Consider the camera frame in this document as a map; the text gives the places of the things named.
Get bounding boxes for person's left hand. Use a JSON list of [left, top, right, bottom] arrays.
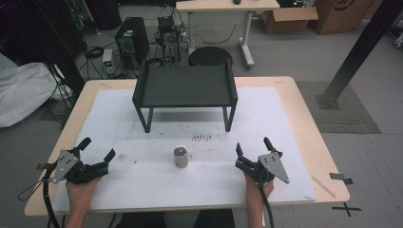
[[65, 176, 104, 213]]

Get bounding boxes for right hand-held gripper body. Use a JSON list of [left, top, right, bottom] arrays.
[[235, 151, 291, 187]]

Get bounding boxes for black computer tower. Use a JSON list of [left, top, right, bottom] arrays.
[[114, 16, 150, 69]]

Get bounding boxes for black tape strip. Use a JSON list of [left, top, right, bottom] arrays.
[[329, 172, 355, 185]]

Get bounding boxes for grey floor mat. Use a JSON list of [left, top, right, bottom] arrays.
[[296, 80, 382, 135]]

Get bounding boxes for large cardboard box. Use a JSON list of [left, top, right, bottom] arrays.
[[308, 0, 374, 36]]

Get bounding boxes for person's dark trousers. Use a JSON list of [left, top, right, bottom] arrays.
[[114, 208, 236, 228]]

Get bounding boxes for white cloth sheet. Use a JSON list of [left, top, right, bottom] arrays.
[[0, 51, 74, 128]]

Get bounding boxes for white foam mat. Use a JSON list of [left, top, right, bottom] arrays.
[[51, 86, 317, 214]]

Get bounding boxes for open computer case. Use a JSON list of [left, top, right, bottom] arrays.
[[156, 15, 182, 63]]

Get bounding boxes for black curtain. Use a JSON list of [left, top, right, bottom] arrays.
[[0, 0, 86, 96]]

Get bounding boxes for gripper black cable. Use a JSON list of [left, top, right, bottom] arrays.
[[258, 183, 276, 228], [17, 167, 63, 228]]

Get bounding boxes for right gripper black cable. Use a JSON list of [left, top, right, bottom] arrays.
[[258, 183, 276, 228]]

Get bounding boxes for black round stool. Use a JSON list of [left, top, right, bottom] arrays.
[[188, 46, 234, 67]]

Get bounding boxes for white leg desk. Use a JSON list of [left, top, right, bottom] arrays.
[[175, 0, 281, 69]]

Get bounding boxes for small grey metal can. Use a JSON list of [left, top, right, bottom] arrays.
[[173, 144, 189, 169]]

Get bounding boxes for small white power box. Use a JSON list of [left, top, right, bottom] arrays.
[[102, 48, 115, 75]]

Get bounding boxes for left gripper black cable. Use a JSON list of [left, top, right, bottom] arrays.
[[17, 167, 63, 228]]

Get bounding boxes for black metal stand post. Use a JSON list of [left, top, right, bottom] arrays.
[[315, 0, 403, 110]]

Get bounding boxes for coiled black floor cable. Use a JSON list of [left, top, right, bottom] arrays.
[[85, 46, 106, 59]]

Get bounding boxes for black metal shelf rack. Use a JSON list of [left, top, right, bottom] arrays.
[[131, 57, 239, 134]]

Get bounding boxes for person's right hand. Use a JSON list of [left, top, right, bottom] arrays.
[[243, 172, 276, 213]]

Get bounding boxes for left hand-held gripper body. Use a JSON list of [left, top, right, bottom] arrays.
[[35, 147, 110, 185]]

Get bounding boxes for open cardboard box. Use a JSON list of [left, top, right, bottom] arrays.
[[253, 6, 319, 35]]

